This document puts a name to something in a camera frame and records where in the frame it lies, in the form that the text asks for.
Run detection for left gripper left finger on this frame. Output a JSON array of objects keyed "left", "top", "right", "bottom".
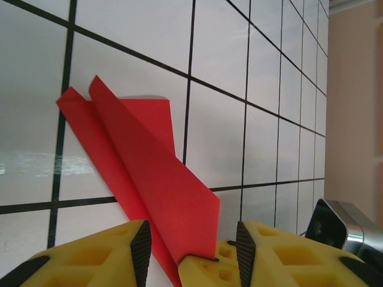
[{"left": 8, "top": 219, "right": 154, "bottom": 287}]

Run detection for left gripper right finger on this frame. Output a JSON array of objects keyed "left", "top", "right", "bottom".
[{"left": 235, "top": 220, "right": 383, "bottom": 287}]

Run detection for red cloth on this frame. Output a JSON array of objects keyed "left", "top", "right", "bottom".
[{"left": 56, "top": 74, "right": 221, "bottom": 287}]

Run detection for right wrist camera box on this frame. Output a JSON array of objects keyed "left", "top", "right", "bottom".
[{"left": 305, "top": 198, "right": 378, "bottom": 261}]

